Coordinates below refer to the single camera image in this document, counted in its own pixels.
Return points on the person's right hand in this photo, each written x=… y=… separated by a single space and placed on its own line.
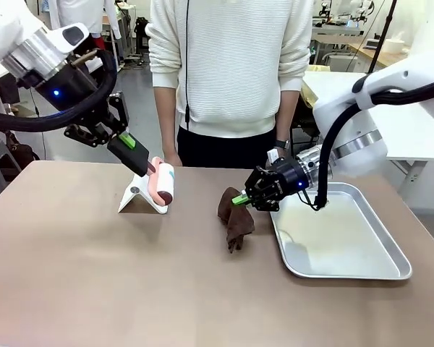
x=173 y=159

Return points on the wooden workbench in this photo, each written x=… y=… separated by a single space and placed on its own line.
x=369 y=52

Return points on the black wristwatch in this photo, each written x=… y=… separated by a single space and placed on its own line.
x=283 y=144

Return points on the background person white shirt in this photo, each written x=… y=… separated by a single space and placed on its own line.
x=90 y=18

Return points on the black background chair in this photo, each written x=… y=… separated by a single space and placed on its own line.
x=140 y=34

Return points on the person's right forearm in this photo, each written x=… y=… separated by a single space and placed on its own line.
x=166 y=119

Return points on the white knitted sweater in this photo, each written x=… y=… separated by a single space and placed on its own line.
x=231 y=54

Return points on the person's left hand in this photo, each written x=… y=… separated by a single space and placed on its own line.
x=284 y=153

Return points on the black tripod pole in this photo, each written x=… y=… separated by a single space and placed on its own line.
x=381 y=32

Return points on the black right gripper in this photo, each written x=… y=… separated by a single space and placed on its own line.
x=289 y=177

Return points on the white folded roller stand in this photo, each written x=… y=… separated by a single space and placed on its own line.
x=132 y=197

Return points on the person's left forearm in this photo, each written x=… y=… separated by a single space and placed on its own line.
x=287 y=115

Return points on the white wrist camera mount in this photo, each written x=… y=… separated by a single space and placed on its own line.
x=273 y=157

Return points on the white side table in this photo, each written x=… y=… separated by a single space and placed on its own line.
x=416 y=126

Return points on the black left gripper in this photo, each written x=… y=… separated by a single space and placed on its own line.
x=65 y=90

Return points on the black trousers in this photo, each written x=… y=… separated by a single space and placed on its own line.
x=220 y=152

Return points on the silver metal tray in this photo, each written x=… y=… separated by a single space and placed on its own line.
x=340 y=246

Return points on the brown cloth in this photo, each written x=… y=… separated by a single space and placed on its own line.
x=237 y=220

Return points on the yellow sheet on side table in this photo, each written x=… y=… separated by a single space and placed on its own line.
x=311 y=90

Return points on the brown leather bag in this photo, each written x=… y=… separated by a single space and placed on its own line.
x=16 y=152

